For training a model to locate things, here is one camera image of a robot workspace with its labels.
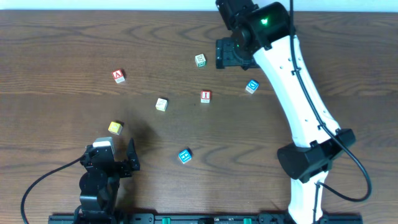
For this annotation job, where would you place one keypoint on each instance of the red letter I block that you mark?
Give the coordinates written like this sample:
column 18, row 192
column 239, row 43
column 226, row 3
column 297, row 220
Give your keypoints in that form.
column 205, row 96

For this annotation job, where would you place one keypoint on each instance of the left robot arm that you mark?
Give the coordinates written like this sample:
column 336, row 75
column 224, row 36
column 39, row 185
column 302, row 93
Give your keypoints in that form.
column 99, row 185

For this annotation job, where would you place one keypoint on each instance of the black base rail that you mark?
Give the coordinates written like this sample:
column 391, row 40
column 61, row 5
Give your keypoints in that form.
column 148, row 218

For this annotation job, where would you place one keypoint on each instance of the blue letter D block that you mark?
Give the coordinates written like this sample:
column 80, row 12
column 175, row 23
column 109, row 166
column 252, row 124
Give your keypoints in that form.
column 252, row 86

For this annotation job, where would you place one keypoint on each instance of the green lettered white block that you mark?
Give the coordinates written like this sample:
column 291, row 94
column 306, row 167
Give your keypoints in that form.
column 200, row 60

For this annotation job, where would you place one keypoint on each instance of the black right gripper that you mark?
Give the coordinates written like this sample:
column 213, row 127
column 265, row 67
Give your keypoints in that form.
column 221, row 53

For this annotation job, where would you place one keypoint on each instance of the red letter A block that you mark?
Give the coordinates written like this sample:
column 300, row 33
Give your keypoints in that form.
column 118, row 76

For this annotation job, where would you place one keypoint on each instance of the pale yellow wooden block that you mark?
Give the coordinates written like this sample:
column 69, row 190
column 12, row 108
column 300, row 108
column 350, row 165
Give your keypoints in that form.
column 161, row 104

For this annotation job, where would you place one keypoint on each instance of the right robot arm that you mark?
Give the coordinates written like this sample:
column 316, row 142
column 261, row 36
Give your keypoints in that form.
column 265, row 38

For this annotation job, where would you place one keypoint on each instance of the blue letter H block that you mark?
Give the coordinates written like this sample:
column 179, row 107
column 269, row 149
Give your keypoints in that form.
column 185, row 156

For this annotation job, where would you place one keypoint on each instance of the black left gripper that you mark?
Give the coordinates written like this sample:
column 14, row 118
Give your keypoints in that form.
column 116, row 168

